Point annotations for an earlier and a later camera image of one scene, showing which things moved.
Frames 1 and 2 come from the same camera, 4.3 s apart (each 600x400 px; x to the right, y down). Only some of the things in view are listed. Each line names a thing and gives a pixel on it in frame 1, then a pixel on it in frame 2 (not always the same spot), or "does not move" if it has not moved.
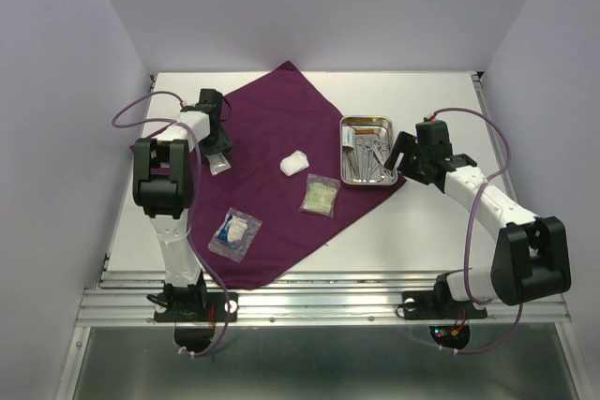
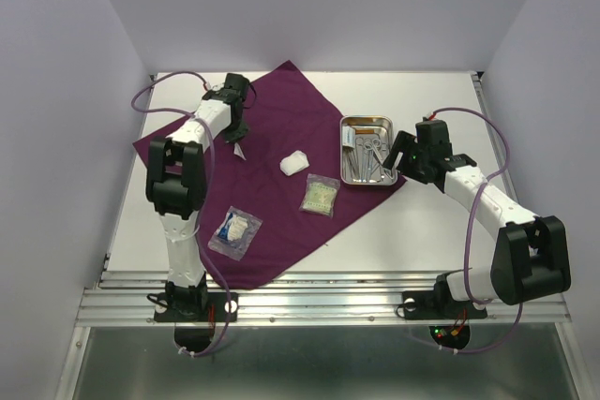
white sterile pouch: [217, 163] to [237, 151]
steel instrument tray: [365, 143] does not move
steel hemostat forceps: [363, 150] does not move
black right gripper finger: [406, 144] does not move
